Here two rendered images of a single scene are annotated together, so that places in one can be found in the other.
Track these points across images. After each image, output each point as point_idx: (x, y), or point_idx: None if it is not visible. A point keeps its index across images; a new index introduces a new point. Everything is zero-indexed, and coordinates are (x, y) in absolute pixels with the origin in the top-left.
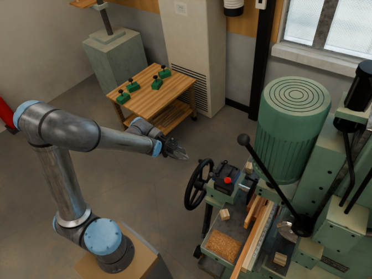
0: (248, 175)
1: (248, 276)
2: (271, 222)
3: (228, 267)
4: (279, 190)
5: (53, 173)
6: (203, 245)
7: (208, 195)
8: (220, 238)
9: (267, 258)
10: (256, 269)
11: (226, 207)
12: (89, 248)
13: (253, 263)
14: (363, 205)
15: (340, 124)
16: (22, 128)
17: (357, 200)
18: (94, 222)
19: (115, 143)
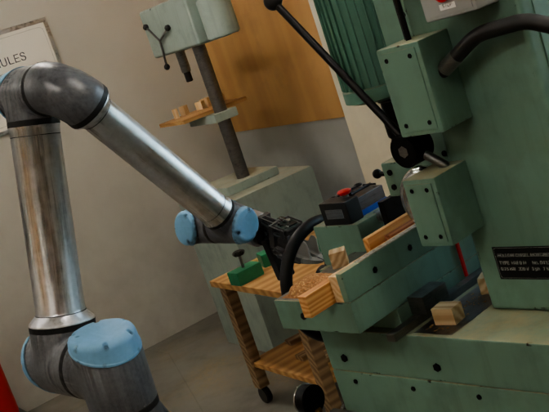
0: None
1: (351, 312)
2: (447, 271)
3: (324, 324)
4: (346, 75)
5: (33, 184)
6: (281, 297)
7: (327, 258)
8: (311, 274)
9: (424, 324)
10: (389, 333)
11: (351, 256)
12: (73, 349)
13: (350, 266)
14: (439, 27)
15: None
16: (2, 96)
17: (429, 24)
18: (93, 322)
19: (138, 139)
